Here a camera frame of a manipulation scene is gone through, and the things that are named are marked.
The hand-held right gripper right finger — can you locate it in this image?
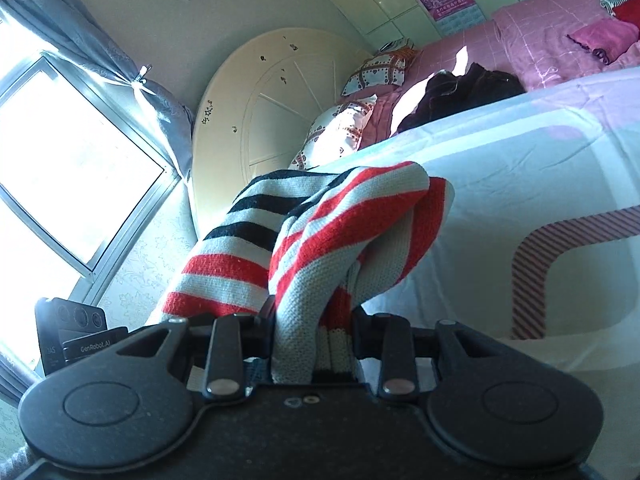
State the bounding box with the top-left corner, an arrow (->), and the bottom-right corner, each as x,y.
350,305 -> 482,401

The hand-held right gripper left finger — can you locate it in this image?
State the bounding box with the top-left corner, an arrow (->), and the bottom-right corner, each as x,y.
117,297 -> 277,403

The striped knit sweater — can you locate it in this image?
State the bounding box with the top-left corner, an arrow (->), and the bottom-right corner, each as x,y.
142,160 -> 456,386

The window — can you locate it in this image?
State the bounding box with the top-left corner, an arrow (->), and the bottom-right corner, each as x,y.
0,17 -> 182,286

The white printed bed sheet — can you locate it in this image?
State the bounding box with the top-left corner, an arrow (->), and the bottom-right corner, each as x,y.
300,62 -> 640,480

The heart print pillow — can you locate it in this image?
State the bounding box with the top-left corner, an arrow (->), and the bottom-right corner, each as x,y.
289,94 -> 378,171
341,50 -> 408,97

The cream round headboard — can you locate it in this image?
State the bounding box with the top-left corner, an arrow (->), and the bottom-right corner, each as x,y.
191,27 -> 376,241

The black garment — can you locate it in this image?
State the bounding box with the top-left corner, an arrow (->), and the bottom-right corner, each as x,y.
397,62 -> 528,133

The grey curtain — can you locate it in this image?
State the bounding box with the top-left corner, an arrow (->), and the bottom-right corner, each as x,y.
0,0 -> 196,181

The pink checked quilt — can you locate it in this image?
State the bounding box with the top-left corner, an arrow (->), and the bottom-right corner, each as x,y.
357,0 -> 640,151

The magenta cloth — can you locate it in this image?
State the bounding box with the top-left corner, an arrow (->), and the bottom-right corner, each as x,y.
567,17 -> 640,66

